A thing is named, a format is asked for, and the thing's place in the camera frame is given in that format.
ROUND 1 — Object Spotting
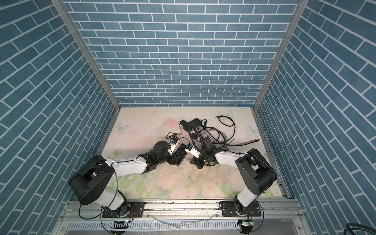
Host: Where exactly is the small black power adapter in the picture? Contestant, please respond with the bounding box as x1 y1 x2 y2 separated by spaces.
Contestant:
190 132 198 141

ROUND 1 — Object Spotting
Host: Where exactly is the long black switch box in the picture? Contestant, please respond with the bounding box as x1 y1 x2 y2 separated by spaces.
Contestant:
173 144 187 166

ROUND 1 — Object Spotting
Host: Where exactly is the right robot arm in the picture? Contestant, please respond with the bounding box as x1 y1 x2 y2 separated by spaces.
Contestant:
185 142 277 210

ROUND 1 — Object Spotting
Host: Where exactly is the black wall plug adapter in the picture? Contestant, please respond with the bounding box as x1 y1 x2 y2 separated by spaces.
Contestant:
165 124 183 145

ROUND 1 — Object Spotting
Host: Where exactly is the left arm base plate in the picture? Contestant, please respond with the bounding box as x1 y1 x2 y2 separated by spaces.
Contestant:
102 201 146 219

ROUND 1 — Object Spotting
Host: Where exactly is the aluminium front rail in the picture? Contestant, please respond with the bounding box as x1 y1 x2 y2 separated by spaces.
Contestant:
60 198 303 221

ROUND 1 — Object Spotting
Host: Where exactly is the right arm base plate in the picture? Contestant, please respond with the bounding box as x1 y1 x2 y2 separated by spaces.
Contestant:
219 201 262 217

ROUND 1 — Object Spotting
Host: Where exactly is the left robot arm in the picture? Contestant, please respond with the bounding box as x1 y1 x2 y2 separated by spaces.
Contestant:
68 141 187 211

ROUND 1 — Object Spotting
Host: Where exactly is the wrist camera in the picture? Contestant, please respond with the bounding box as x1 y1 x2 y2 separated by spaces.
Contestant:
168 139 180 155
185 144 201 159

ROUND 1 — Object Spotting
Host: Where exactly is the black network switch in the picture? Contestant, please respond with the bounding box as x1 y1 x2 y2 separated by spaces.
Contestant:
180 118 202 133

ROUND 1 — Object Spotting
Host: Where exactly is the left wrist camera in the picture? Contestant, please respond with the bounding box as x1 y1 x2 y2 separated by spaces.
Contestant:
168 139 180 155

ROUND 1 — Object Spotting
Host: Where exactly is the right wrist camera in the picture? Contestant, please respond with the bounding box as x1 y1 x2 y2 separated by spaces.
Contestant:
185 144 201 159

